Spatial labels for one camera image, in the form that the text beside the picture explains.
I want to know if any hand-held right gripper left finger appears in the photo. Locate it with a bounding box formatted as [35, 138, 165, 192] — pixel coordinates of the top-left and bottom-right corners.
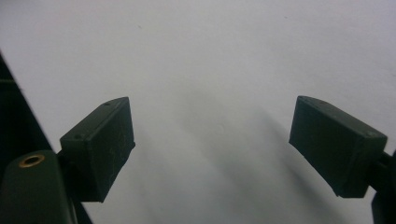
[58, 96, 136, 203]

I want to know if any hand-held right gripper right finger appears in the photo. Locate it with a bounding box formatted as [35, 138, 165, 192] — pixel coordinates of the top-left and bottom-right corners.
[288, 95, 389, 199]

